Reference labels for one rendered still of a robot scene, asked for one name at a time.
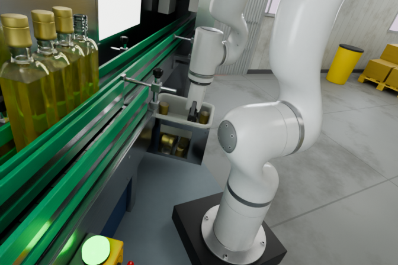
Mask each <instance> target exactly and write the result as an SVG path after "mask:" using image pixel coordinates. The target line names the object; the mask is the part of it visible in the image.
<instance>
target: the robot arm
mask: <svg viewBox="0 0 398 265"><path fill-rule="evenodd" d="M343 1H344V0H280V1H279V4H278V7H277V11H276V14H275V19H274V23H273V27H272V32H271V38H270V42H269V65H270V67H271V70H272V72H273V74H274V75H275V77H276V78H277V79H278V81H279V84H280V94H279V97H278V99H277V101H276V102H267V103H259V104H247V105H241V106H237V107H235V108H233V109H231V110H230V111H228V112H227V113H226V114H225V115H224V117H223V118H222V120H221V121H220V124H219V127H218V130H217V139H218V142H219V144H220V146H221V148H222V150H223V151H224V153H225V155H226V156H227V158H228V159H229V161H230V164H231V169H230V173H229V177H228V179H227V182H226V186H225V189H224V192H223V196H222V199H221V202H220V204H219V205H217V206H214V207H212V208H210V209H209V210H208V211H207V212H206V214H205V215H204V217H203V220H202V223H201V236H202V239H203V242H204V244H205V245H206V247H207V249H208V250H209V252H211V254H212V255H213V256H215V257H216V258H217V259H219V260H220V261H222V262H224V263H226V264H229V265H251V264H254V263H255V262H257V261H258V260H259V259H260V258H261V256H262V255H263V253H264V250H265V247H266V236H265V232H264V229H263V227H262V225H261V224H262V222H263V220H264V218H265V216H266V214H267V212H268V209H269V207H270V205H271V202H272V200H273V198H274V196H275V194H276V192H277V189H278V185H279V177H278V173H277V171H276V169H275V167H274V166H273V165H272V164H271V163H269V162H268V161H269V160H271V159H274V158H278V157H283V156H288V155H292V154H296V153H300V152H302V151H305V150H307V149H308V148H310V147H311V146H312V145H313V144H314V143H315V142H316V141H317V139H318V138H319V135H320V132H321V129H322V123H323V105H322V93H321V86H320V70H321V65H322V60H323V55H324V53H325V49H326V46H327V43H328V40H329V37H330V34H331V32H332V28H333V25H334V23H335V20H336V16H337V14H338V12H339V9H340V7H341V5H342V3H343ZM247 2H248V0H211V1H210V6H209V11H210V14H211V16H212V17H213V18H214V19H215V20H217V21H219V22H222V23H224V24H226V25H228V26H229V27H231V28H232V29H231V32H230V35H229V37H228V39H227V40H226V41H222V39H223V32H222V31H220V30H218V29H215V28H211V27H197V28H196V30H195V37H194V43H193V47H192V54H191V61H190V68H189V72H188V77H189V81H190V82H191V85H190V89H189V93H188V99H187V104H186V107H185V109H186V110H189V109H190V111H189V115H188V118H187V121H191V122H196V120H197V118H198V113H199V111H200V108H201V105H202V103H203V99H204V95H205V92H206V87H207V85H210V84H211V82H212V81H213V79H214V74H215V71H216V67H217V66H229V65H232V64H234V63H236V62H237V60H238V59H239V57H240V56H241V54H242V52H243V51H244V49H245V47H246V44H247V42H248V37H249V33H248V27H247V25H246V22H245V20H244V18H243V14H242V13H243V9H244V7H245V5H246V4H247Z"/></svg>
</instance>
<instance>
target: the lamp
mask: <svg viewBox="0 0 398 265"><path fill-rule="evenodd" d="M109 256H110V243H109V241H108V240H107V239H106V238H105V237H103V236H100V235H97V236H94V237H91V238H90V239H88V240H87V241H86V242H85V244H84V245H83V247H82V261H83V263H84V265H103V264H104V263H105V262H106V261H107V260H108V258H109Z"/></svg>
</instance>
